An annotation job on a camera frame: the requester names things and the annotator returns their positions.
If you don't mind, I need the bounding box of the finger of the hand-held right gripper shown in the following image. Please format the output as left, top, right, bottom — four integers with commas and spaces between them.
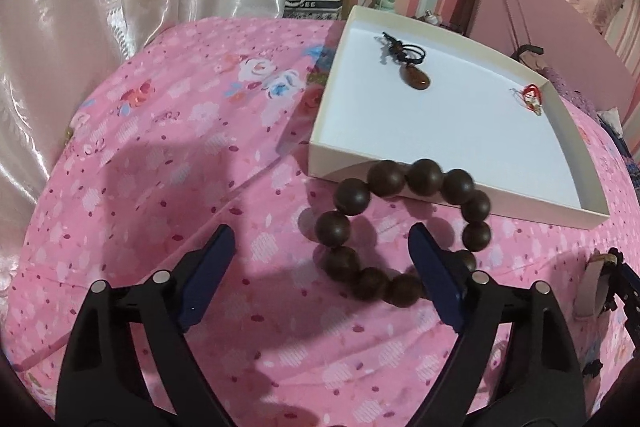
581, 349, 640, 388
602, 247, 640, 338

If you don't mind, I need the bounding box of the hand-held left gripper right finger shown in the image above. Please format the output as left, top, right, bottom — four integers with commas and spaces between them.
407, 223, 586, 427

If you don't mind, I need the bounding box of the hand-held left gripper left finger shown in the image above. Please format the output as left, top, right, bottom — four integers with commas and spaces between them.
55, 224, 236, 427

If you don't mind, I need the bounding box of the watch with white strap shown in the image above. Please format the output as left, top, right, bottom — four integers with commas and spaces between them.
574, 252, 608, 320

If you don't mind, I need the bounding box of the brown wooden bead bracelet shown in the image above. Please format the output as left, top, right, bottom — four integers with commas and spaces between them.
314, 158, 493, 309

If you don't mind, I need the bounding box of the white cardboard box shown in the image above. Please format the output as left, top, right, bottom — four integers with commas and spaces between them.
306, 5, 612, 233

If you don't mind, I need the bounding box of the dark brown pendant black cord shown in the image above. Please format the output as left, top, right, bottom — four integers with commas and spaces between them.
377, 31, 432, 92

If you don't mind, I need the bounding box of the pink floral bed sheet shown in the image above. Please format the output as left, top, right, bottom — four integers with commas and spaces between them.
0, 17, 640, 427

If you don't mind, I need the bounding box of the blue plaid clothing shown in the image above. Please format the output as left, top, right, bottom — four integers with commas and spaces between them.
595, 107, 640, 192

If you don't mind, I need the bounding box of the purple dotted pillow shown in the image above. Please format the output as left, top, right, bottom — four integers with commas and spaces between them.
547, 67, 601, 118

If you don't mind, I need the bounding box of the dark clothing on headboard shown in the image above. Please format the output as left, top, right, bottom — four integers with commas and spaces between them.
511, 43, 545, 60

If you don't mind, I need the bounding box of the pink headboard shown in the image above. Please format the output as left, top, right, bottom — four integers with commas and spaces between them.
467, 0, 640, 82

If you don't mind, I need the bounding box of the white satin curtain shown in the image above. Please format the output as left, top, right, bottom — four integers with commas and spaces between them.
0, 0, 311, 258

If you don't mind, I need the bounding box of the red string charm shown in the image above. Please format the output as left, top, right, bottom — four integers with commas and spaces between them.
509, 83, 545, 118

